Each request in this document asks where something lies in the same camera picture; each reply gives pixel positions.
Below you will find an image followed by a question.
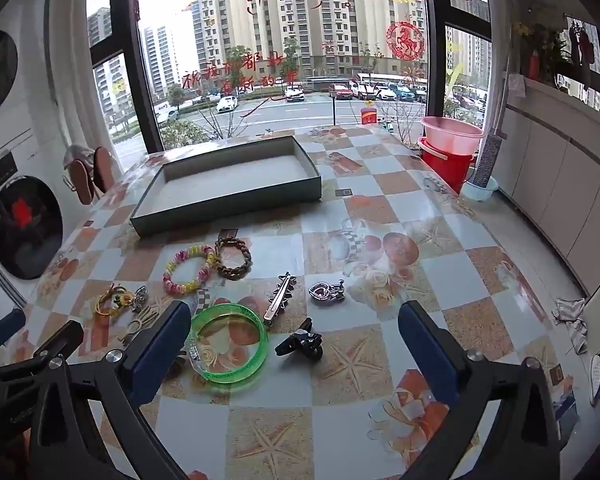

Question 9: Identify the black claw hair clip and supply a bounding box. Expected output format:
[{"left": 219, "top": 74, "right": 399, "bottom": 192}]
[{"left": 274, "top": 317, "right": 325, "bottom": 361}]

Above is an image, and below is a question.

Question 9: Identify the grey flat mop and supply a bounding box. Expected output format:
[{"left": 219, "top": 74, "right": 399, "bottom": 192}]
[{"left": 472, "top": 52, "right": 513, "bottom": 187}]

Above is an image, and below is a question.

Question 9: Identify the brown spiral hair tie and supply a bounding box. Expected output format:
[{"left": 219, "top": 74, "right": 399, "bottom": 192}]
[{"left": 214, "top": 236, "right": 253, "bottom": 281}]

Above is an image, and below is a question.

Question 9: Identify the yellow beaded hair tie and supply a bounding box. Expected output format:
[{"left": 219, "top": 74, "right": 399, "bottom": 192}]
[{"left": 94, "top": 284, "right": 136, "bottom": 318}]

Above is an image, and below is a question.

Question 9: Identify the brown soled slipper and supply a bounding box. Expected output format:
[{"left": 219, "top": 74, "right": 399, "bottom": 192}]
[
  {"left": 65, "top": 157, "right": 97, "bottom": 206},
  {"left": 94, "top": 146, "right": 117, "bottom": 196}
]

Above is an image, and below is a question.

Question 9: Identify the pastel spiral hair tie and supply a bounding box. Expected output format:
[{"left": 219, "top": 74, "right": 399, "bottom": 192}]
[{"left": 162, "top": 244, "right": 218, "bottom": 297}]

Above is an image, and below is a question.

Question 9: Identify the green translucent bangle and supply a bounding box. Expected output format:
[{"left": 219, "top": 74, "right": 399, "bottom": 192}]
[{"left": 185, "top": 303, "right": 270, "bottom": 391}]

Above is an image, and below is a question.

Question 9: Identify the white washing machine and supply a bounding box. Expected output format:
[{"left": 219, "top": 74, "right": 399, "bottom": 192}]
[{"left": 0, "top": 130, "right": 88, "bottom": 311}]

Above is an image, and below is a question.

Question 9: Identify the grey hanging cloth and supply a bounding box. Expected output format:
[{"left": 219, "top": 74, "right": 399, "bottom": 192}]
[{"left": 62, "top": 144, "right": 98, "bottom": 171}]

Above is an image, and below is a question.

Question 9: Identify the red handwriting window sticker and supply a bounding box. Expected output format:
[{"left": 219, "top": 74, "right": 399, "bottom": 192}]
[{"left": 180, "top": 52, "right": 301, "bottom": 116}]

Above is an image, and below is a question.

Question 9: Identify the pink plastic basin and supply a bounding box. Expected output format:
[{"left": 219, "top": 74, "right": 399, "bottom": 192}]
[{"left": 421, "top": 116, "right": 485, "bottom": 157}]

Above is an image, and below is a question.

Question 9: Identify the beige claw hair clip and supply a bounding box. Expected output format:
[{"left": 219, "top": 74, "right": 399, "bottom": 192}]
[{"left": 117, "top": 305, "right": 161, "bottom": 346}]

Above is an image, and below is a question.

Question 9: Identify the light blue plastic basin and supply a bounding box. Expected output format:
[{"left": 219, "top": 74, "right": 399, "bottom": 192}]
[{"left": 460, "top": 176, "right": 499, "bottom": 203}]

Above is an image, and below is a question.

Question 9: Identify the grey shallow tray box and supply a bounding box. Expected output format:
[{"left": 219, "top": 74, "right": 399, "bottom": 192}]
[{"left": 130, "top": 135, "right": 323, "bottom": 237}]

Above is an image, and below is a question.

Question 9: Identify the pink heart hair clip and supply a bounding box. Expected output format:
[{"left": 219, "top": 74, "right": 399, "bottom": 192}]
[{"left": 308, "top": 280, "right": 347, "bottom": 306}]

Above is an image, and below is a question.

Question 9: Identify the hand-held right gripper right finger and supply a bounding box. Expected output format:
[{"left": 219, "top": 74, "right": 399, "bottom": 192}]
[{"left": 397, "top": 301, "right": 576, "bottom": 480}]

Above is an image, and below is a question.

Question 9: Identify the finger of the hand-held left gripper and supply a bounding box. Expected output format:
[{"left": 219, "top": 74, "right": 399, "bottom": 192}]
[
  {"left": 0, "top": 320, "right": 84, "bottom": 387},
  {"left": 0, "top": 308, "right": 27, "bottom": 361}
]

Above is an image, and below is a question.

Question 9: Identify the checkered patterned tablecloth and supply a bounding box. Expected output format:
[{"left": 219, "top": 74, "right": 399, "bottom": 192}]
[{"left": 5, "top": 122, "right": 581, "bottom": 480}]

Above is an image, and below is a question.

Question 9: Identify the crumpled cloth on floor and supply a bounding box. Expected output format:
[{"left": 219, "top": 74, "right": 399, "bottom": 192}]
[{"left": 552, "top": 297, "right": 588, "bottom": 356}]

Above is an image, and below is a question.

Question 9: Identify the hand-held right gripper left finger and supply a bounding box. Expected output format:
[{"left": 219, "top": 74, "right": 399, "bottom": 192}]
[{"left": 27, "top": 300, "right": 193, "bottom": 480}]

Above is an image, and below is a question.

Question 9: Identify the red horse window sticker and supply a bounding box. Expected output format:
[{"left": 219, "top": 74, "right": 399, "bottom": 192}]
[{"left": 386, "top": 21, "right": 426, "bottom": 61}]

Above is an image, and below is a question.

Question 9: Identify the silver star hair clip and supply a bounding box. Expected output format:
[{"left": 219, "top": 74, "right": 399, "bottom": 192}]
[{"left": 263, "top": 272, "right": 295, "bottom": 328}]

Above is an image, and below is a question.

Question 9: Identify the red plastic bucket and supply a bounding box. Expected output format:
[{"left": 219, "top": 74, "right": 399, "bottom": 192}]
[{"left": 417, "top": 137, "right": 476, "bottom": 193}]

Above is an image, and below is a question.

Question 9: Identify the potted plant with red pot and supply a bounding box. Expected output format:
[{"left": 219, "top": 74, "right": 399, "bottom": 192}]
[{"left": 512, "top": 7, "right": 571, "bottom": 83}]

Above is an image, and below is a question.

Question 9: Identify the white low cabinet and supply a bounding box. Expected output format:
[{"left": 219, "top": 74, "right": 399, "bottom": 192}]
[{"left": 490, "top": 77, "right": 600, "bottom": 301}]

